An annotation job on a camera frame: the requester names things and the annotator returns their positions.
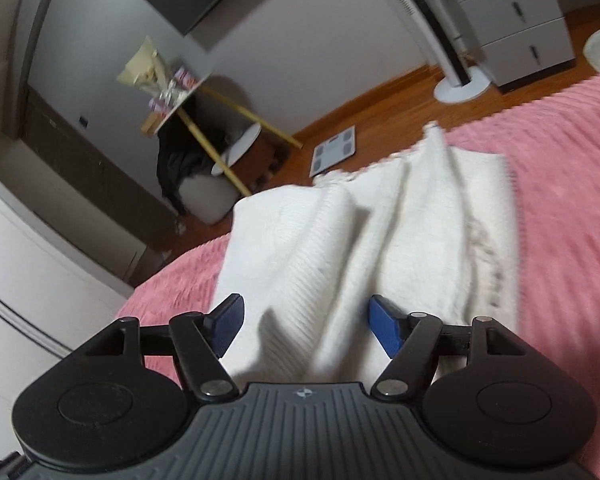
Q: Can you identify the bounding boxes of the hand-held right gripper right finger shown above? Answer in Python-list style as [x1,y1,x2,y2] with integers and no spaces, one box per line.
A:
[367,293,524,402]

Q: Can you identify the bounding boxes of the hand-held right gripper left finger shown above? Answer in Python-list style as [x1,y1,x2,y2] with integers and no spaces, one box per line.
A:
[82,293,245,404]

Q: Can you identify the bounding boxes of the white ribbed knit sweater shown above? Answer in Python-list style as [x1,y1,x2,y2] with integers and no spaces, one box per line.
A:
[210,122,522,387]

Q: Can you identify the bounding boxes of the dark clothes pile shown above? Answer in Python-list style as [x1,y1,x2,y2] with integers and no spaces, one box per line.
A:
[156,105,232,213]

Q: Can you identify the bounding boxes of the white round stool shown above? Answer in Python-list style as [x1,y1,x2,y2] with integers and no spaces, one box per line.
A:
[179,172,242,225]

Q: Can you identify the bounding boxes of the grey bathroom scale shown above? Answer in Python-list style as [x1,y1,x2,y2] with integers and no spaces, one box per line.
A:
[308,127,357,179]

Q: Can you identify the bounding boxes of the dark brown door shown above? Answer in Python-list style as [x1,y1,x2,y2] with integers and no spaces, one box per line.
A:
[2,85,178,287]

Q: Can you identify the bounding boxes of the white wardrobe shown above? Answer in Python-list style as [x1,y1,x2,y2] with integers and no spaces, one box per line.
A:
[0,160,137,463]

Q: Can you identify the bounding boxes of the yellow-legged side table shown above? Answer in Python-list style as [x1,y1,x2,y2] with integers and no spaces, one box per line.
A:
[141,67,304,197]

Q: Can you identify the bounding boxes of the pink ribbed plush blanket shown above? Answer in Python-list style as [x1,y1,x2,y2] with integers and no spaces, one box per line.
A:
[115,67,600,480]

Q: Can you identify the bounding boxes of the pink small packets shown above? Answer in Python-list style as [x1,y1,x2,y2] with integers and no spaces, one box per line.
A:
[149,66,202,117]

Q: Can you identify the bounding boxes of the beige paper bag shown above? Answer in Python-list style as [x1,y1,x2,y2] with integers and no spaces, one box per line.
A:
[117,35,170,92]

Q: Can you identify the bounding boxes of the white tower fan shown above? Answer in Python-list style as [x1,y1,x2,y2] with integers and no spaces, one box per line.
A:
[370,0,494,104]

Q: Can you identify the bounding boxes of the grey drawer cabinet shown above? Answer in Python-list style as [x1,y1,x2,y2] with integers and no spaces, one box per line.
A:
[421,0,579,94]

